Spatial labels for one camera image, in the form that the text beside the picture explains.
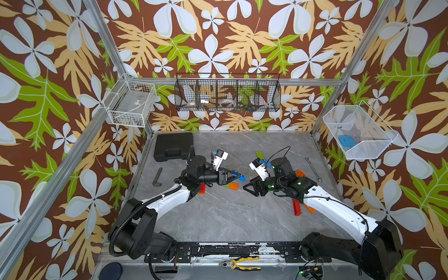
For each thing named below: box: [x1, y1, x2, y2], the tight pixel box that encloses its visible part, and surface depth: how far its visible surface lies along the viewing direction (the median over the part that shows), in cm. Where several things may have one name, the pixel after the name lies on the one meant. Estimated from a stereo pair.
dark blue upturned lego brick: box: [232, 169, 247, 183], surface depth 75 cm
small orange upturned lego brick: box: [295, 169, 307, 177], surface depth 100 cm
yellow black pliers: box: [218, 256, 262, 271], surface depth 72 cm
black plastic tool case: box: [153, 132, 195, 162], surface depth 107 cm
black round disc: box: [99, 261, 124, 280], surface depth 70 cm
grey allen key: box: [152, 166, 163, 187], surface depth 99 cm
